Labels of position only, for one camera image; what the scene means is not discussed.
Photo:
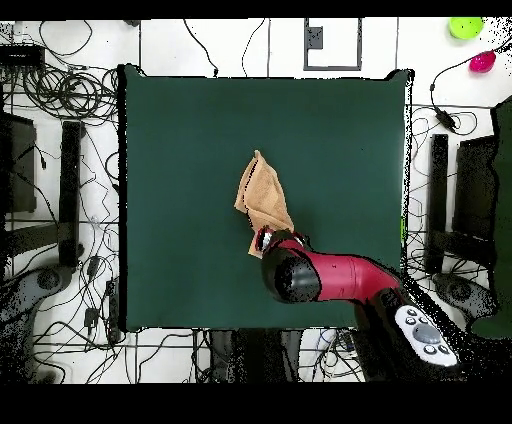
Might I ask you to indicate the black stand bar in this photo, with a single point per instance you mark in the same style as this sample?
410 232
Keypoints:
438 200
71 192

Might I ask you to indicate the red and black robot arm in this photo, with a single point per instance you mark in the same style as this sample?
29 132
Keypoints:
340 276

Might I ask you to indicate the black box device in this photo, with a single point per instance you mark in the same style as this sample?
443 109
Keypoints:
22 56

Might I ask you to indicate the tan terry towel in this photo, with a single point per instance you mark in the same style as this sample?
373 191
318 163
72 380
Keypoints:
262 192

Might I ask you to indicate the dark green table cloth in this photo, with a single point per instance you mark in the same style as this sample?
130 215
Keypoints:
180 160

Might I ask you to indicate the pink bowl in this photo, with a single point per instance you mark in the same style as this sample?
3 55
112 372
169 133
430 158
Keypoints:
482 62

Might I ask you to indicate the lime green bowl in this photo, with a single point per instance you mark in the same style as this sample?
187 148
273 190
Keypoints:
466 27

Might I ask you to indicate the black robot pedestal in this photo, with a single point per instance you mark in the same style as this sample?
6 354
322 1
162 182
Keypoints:
256 356

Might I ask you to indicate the grey rectangular floor frame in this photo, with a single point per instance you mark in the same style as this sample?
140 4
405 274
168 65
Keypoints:
305 48

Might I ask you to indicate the grey round base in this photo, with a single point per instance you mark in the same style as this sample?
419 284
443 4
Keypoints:
460 290
48 280

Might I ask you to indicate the spare dark green cloth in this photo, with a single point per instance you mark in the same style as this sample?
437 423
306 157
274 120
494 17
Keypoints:
504 200

